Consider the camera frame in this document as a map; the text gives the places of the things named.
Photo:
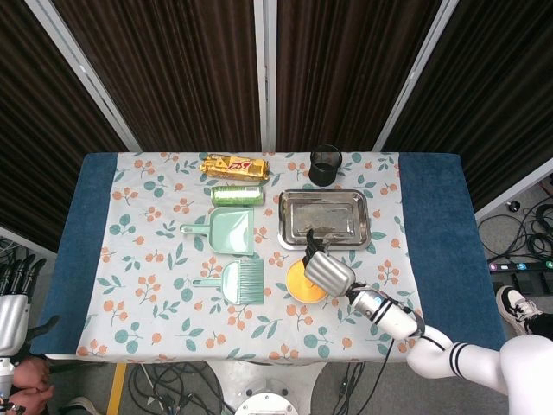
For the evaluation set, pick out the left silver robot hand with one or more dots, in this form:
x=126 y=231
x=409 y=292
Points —
x=13 y=320

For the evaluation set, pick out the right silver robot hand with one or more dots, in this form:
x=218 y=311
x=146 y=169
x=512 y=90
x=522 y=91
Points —
x=330 y=272

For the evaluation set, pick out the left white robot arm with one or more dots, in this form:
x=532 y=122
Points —
x=5 y=376

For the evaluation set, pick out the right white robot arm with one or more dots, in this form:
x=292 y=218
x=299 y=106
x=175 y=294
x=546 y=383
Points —
x=436 y=356

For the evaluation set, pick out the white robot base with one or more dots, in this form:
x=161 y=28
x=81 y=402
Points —
x=267 y=400

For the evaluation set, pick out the yellow bowl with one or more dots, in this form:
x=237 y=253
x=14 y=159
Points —
x=298 y=283

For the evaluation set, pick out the rectangular steel tray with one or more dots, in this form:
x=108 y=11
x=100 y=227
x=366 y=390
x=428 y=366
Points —
x=324 y=214

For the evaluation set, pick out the green plastic hand brush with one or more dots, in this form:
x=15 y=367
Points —
x=244 y=283

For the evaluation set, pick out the bystander hands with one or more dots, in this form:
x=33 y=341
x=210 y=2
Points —
x=28 y=384

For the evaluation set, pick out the black mesh pen cup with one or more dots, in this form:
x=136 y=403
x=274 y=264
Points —
x=324 y=170

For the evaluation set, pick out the green plastic dustpan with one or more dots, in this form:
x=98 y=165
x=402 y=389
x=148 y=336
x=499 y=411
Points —
x=231 y=231

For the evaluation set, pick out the striped shoe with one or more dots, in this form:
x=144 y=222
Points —
x=82 y=406

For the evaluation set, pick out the green drink can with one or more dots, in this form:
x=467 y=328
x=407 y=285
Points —
x=237 y=196

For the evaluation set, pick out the blue table cloth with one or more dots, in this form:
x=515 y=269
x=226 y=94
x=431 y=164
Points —
x=440 y=216

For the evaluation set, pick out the gold snack packet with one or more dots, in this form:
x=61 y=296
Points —
x=235 y=167

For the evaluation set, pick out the floral white tablecloth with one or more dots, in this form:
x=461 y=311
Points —
x=151 y=259

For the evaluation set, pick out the white and black sneaker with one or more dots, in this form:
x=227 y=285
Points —
x=514 y=307

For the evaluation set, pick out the black power strip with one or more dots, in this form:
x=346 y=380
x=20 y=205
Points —
x=518 y=266

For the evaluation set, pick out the dark ribbed partition panel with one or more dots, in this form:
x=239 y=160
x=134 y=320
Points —
x=345 y=65
x=173 y=65
x=26 y=129
x=510 y=86

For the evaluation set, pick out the white partition frame post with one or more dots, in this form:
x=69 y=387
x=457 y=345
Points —
x=514 y=190
x=265 y=78
x=86 y=73
x=415 y=73

